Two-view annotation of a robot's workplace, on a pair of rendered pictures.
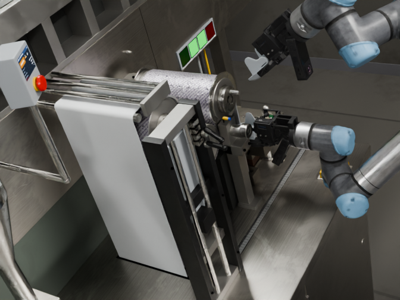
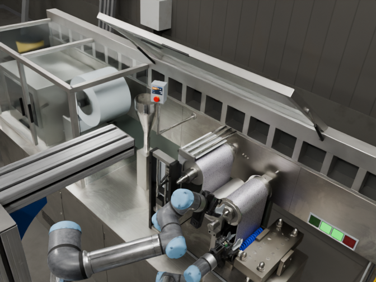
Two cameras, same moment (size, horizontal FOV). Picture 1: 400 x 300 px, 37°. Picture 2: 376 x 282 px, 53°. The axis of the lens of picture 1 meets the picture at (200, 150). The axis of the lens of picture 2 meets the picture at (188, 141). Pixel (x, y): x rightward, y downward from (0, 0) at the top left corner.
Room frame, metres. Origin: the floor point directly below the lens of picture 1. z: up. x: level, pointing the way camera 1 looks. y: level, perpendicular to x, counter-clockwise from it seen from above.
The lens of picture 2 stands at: (1.25, -1.43, 2.52)
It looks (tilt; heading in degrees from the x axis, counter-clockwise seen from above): 34 degrees down; 92
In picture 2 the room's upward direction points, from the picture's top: 4 degrees clockwise
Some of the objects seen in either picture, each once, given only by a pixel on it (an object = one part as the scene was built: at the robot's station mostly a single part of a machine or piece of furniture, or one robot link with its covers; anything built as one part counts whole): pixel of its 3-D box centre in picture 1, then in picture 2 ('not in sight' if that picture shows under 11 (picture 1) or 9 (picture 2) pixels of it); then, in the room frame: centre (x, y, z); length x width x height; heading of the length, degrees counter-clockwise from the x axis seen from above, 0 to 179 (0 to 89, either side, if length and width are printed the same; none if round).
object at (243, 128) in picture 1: (246, 130); (211, 226); (1.35, -0.13, 1.18); 0.04 x 0.02 x 0.04; 141
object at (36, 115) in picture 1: (48, 140); (158, 117); (1.02, 0.28, 1.51); 0.02 x 0.02 x 0.20
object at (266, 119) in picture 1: (277, 130); (220, 250); (1.39, -0.23, 1.12); 0.12 x 0.08 x 0.09; 51
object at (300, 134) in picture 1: (304, 136); (208, 261); (1.34, -0.29, 1.11); 0.08 x 0.05 x 0.08; 141
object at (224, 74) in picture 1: (222, 98); (229, 211); (1.42, -0.10, 1.25); 0.15 x 0.01 x 0.15; 141
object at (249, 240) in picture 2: not in sight; (250, 239); (1.56, -0.05, 1.03); 0.21 x 0.04 x 0.03; 51
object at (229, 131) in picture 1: (241, 164); (214, 239); (1.37, -0.10, 1.05); 0.06 x 0.05 x 0.31; 51
